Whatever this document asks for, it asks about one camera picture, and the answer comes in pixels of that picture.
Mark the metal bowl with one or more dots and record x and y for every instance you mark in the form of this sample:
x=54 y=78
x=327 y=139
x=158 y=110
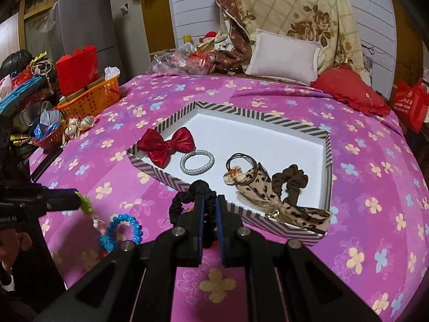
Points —
x=26 y=117

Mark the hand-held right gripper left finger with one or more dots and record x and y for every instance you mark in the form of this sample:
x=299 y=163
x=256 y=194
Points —
x=201 y=214

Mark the orange plastic basket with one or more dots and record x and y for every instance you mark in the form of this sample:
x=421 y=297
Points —
x=90 y=99

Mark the shell ornaments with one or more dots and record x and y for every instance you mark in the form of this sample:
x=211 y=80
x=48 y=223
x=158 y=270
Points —
x=80 y=125

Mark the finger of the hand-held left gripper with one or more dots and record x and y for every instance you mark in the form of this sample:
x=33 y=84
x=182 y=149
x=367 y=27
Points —
x=63 y=201

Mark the leopard print bow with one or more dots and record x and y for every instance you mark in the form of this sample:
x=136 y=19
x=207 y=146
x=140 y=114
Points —
x=258 y=181

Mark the cream floral quilt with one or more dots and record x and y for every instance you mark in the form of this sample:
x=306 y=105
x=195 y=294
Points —
x=295 y=3

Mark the white pillow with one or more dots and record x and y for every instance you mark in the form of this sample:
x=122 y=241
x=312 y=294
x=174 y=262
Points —
x=285 y=57

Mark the striped hexagonal gift box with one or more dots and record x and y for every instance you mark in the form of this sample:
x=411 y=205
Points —
x=268 y=134

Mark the yellow capped bottle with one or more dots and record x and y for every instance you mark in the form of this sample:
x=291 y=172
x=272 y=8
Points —
x=187 y=39

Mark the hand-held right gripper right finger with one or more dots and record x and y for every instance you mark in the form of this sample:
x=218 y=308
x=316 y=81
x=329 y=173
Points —
x=220 y=214

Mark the red shopping bag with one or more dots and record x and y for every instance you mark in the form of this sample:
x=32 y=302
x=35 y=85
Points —
x=410 y=104

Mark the red satin bow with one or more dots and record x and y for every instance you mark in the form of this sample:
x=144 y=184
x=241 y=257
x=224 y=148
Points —
x=150 y=144

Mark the person's left hand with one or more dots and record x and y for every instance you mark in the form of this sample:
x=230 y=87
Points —
x=16 y=248

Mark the brown scrunchie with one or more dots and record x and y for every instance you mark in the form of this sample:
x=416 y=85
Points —
x=281 y=184

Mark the small red basket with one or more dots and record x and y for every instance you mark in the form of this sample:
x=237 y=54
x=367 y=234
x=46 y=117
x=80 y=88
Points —
x=50 y=139

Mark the red ruffled pillow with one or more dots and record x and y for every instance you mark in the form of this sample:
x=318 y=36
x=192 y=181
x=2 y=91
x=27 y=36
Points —
x=348 y=90

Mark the red gift bag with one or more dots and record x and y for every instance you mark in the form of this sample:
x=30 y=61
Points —
x=75 y=70

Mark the brown patterned quilt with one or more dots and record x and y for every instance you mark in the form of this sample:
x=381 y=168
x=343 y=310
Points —
x=231 y=40

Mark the clear plastic packaging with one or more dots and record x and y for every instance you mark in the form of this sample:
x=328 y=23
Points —
x=174 y=58

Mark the black scrunchie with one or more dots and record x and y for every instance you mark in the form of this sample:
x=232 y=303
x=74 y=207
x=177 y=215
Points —
x=179 y=204

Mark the green hair accessory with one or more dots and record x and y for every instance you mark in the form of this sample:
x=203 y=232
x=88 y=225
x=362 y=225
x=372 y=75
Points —
x=85 y=203

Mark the blue plastic tray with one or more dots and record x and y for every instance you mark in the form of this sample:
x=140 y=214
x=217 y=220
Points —
x=20 y=94

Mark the grey refrigerator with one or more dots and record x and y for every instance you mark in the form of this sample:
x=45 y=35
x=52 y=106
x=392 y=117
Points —
x=100 y=23

